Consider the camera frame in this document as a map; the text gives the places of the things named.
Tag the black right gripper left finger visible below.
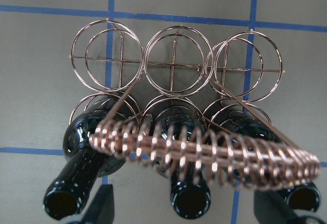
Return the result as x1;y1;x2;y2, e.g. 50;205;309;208
78;184;113;224

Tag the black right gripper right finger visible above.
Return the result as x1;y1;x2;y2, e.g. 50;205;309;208
253;190;304;224

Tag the dark glass wine bottle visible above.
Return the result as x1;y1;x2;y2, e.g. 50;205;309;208
151;113;211;219

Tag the dark wine bottle in rack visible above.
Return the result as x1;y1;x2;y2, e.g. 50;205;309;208
43;95;126;220

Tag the brown paper table cover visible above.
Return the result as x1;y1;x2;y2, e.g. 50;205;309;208
1;0;326;223

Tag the copper wire wine rack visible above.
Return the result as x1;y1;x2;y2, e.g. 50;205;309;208
69;19;320;191

